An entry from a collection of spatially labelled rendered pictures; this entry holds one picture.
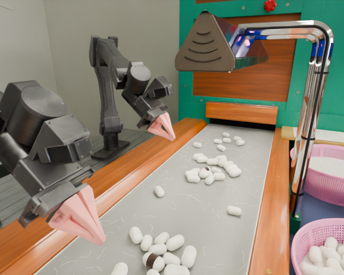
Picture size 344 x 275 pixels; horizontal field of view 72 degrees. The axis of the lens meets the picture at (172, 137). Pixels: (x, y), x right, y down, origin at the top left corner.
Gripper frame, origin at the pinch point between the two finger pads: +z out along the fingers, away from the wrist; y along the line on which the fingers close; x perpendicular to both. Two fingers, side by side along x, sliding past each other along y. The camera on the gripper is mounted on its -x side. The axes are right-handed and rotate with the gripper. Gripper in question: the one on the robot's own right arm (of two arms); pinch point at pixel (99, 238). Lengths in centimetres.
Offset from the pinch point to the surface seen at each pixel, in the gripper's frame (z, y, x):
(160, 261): 9.1, 4.9, -0.1
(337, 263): 29.6, 17.7, -15.1
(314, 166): 31, 60, -15
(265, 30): -6.2, 32.8, -32.4
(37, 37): -185, 156, 101
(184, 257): 11.5, 7.2, -2.2
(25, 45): -179, 141, 107
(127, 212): 0.2, 15.1, 9.9
